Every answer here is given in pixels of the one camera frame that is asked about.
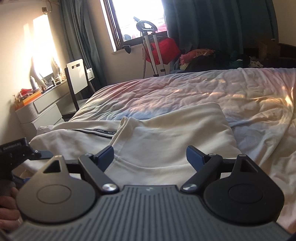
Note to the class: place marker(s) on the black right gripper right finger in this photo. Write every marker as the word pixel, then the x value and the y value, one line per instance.
pixel 196 158

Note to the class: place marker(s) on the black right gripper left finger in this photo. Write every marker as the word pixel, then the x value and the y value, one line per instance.
pixel 104 158

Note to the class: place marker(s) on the cream white sweatshirt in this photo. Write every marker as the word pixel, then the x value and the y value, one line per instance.
pixel 146 152

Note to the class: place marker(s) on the pile of colourful clothes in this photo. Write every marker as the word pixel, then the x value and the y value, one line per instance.
pixel 199 60

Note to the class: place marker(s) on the person's left hand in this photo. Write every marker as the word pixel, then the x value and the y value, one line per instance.
pixel 10 215

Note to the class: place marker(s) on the orange box on dresser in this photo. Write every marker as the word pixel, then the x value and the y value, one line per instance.
pixel 27 100

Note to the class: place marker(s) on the white drawer dresser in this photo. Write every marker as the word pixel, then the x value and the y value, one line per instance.
pixel 43 111

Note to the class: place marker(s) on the silver bottle on dresser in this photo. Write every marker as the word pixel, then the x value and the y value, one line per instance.
pixel 33 83

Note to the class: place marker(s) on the pink bed duvet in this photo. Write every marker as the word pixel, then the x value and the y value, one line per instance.
pixel 259 105

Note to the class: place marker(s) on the black and white chair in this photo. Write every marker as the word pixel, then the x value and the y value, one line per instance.
pixel 78 79

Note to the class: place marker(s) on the red bag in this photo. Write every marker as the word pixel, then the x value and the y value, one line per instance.
pixel 168 50

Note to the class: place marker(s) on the teal right curtain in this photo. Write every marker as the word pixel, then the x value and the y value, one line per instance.
pixel 224 25

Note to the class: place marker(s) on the teal curtain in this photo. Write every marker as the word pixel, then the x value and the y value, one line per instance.
pixel 80 39
pixel 224 25

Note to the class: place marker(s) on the white garment steamer stand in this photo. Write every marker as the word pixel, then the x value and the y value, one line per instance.
pixel 148 30

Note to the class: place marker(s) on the teal left curtain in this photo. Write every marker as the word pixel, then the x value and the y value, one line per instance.
pixel 80 39

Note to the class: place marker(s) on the window with dark frame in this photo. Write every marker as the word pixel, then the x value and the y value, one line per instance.
pixel 121 18

